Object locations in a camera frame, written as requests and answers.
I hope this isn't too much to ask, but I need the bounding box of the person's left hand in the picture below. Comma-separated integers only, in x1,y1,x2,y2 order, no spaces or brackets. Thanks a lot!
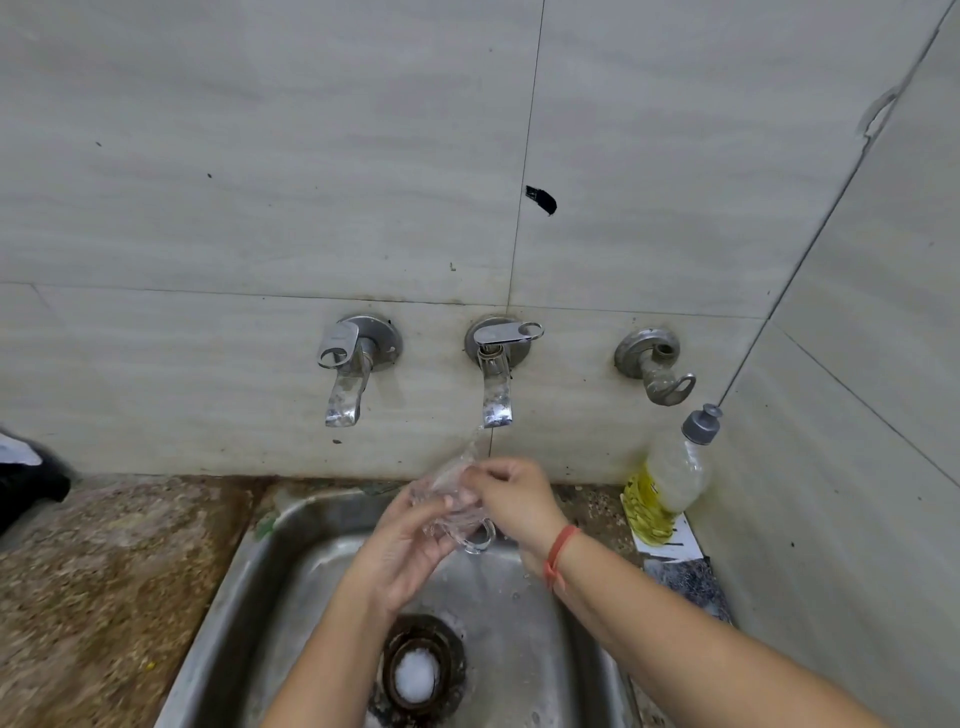
348,479,466,613

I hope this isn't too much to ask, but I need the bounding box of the person's right hand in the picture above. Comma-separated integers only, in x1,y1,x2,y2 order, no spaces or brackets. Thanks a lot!
446,457,570,579

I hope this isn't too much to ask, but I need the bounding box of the clear glass cup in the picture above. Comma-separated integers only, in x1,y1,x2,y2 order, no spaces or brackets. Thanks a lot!
408,457,498,558

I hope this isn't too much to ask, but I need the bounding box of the yellow dish soap bottle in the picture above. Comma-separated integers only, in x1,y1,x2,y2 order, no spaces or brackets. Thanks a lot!
622,403,725,547

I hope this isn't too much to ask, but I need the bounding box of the dark speckled sponge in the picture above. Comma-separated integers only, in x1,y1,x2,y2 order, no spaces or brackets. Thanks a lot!
643,556,734,625

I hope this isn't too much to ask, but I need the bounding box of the black dish rack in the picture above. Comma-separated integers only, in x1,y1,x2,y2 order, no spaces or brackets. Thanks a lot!
0,428,73,538

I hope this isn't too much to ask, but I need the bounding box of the person's right forearm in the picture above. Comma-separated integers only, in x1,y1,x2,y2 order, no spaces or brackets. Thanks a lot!
543,528,886,728

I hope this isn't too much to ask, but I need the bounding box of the person's left forearm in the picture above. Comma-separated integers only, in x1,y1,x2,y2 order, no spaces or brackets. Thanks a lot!
258,588,395,728

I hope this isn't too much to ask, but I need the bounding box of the orange wrist thread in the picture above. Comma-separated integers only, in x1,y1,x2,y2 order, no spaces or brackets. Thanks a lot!
542,523,583,594

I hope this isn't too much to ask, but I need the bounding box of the metal sink drain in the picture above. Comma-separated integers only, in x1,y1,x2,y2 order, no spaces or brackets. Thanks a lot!
368,614,468,721

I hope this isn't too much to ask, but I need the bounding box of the stainless steel sink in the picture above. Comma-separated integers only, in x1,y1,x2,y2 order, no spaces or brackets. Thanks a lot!
155,483,646,728

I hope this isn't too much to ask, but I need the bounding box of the white drip tray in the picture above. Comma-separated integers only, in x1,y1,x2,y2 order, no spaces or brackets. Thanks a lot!
0,433,43,467

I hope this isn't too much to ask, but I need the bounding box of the chrome wall tap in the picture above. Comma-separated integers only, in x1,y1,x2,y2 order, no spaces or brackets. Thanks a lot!
316,314,404,429
463,315,546,430

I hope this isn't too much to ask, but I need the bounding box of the grey wall valve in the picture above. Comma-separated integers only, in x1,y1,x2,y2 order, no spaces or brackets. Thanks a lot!
614,327,698,407

